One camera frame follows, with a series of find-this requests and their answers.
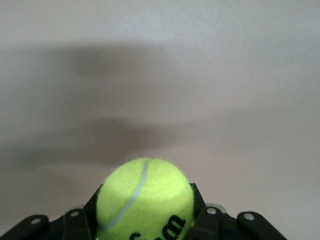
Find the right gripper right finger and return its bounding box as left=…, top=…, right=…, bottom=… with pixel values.
left=187, top=183, right=225, bottom=240

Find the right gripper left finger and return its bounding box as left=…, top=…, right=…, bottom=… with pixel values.
left=63, top=183, right=103, bottom=240

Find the tennis ball Wilson print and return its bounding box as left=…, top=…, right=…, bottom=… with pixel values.
left=96, top=157, right=195, bottom=240

